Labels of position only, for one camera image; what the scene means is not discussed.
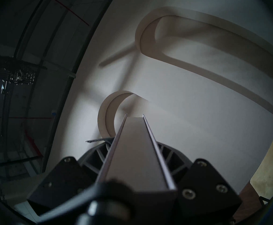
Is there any light wooden table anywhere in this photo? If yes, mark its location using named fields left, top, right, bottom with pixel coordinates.
left=250, top=114, right=273, bottom=199

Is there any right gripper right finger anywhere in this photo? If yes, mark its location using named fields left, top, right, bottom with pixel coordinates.
left=157, top=142, right=242, bottom=224

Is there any white Discontent book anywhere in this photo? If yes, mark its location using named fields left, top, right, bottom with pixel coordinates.
left=95, top=114, right=178, bottom=225

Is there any black wire book rack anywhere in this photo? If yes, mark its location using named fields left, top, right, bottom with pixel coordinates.
left=258, top=195, right=272, bottom=206

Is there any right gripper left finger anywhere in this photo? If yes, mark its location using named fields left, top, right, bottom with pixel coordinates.
left=27, top=137, right=115, bottom=217

